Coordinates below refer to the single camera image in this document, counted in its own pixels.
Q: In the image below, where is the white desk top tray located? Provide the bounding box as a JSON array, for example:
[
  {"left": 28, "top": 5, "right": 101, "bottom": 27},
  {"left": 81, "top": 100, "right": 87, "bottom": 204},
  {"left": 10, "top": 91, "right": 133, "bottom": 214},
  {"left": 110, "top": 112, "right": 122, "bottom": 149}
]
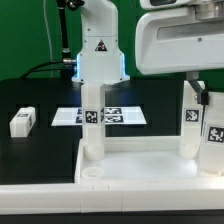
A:
[{"left": 74, "top": 136, "right": 218, "bottom": 183}]

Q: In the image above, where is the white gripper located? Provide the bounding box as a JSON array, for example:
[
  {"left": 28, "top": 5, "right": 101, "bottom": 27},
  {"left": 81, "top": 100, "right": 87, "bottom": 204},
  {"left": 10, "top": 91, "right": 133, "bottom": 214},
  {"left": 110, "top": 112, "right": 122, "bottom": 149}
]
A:
[{"left": 135, "top": 7, "right": 224, "bottom": 105}]

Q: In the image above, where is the fiducial marker sheet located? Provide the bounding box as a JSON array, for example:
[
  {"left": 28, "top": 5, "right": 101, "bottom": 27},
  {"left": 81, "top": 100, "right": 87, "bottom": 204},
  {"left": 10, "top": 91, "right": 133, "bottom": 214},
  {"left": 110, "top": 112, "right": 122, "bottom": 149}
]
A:
[{"left": 52, "top": 106, "right": 146, "bottom": 126}]

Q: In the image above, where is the black cable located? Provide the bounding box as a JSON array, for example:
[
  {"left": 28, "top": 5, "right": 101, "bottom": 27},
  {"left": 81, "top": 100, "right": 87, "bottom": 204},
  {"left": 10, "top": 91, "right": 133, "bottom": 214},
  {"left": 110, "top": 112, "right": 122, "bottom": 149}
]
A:
[{"left": 19, "top": 58, "right": 77, "bottom": 80}]

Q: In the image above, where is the white L-shaped fence wall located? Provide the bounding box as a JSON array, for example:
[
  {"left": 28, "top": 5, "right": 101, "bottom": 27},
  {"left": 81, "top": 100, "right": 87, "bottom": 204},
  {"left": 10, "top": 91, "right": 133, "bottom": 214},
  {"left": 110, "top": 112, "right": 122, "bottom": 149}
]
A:
[{"left": 0, "top": 179, "right": 224, "bottom": 215}]

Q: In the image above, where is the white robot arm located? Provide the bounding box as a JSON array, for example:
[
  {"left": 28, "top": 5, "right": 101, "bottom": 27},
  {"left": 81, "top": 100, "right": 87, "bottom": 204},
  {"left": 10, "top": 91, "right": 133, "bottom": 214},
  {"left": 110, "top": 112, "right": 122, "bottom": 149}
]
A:
[{"left": 77, "top": 0, "right": 224, "bottom": 105}]

